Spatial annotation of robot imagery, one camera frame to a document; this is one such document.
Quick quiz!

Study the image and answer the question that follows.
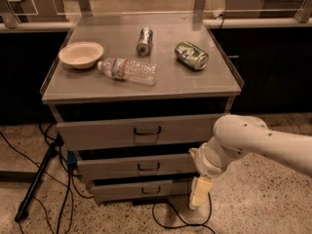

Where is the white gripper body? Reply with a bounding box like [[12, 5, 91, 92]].
[[188, 142, 226, 178]]

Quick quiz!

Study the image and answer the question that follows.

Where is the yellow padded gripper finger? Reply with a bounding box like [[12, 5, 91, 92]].
[[189, 176, 213, 210]]

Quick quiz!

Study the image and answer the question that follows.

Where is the grey drawer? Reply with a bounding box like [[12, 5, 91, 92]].
[[57, 114, 221, 150], [91, 178, 192, 203], [78, 153, 195, 180]]

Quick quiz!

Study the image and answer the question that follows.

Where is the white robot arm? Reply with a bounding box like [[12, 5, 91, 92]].
[[189, 114, 312, 210]]

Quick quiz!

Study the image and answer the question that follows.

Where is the grey top drawer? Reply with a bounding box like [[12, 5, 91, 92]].
[[57, 114, 221, 150]]

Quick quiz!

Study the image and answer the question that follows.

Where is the grey bottom drawer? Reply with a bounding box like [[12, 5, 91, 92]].
[[91, 178, 192, 203]]

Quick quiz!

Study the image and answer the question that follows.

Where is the grey drawer cabinet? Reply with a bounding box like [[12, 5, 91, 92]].
[[41, 13, 243, 203]]

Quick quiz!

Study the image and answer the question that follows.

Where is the clear plastic water bottle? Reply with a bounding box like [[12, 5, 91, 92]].
[[97, 58, 157, 86]]

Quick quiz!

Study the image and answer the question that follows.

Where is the green soda can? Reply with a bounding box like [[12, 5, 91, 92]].
[[175, 41, 209, 71]]

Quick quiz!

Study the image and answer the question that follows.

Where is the silver soda can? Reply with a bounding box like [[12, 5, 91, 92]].
[[136, 27, 153, 57]]

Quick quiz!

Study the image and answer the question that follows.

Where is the blue box behind cabinet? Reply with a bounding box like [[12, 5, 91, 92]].
[[66, 151, 78, 167]]

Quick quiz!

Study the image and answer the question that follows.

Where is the white paper bowl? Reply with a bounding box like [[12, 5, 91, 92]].
[[58, 42, 104, 69]]

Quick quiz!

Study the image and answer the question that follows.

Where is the black pole on floor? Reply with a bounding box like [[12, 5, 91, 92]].
[[15, 134, 63, 223]]

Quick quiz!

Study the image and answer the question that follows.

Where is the black floor cable right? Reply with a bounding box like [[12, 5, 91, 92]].
[[151, 192, 216, 234]]

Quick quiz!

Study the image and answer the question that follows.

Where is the black floor cables left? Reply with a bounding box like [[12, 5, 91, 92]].
[[0, 122, 95, 234]]

